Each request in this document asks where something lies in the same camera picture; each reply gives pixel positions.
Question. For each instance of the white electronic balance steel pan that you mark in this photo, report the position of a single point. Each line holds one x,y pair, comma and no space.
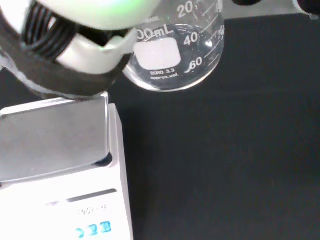
62,140

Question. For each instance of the black bench cloth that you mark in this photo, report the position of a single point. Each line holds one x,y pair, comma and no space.
225,155

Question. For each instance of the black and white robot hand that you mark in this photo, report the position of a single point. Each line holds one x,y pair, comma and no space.
82,15

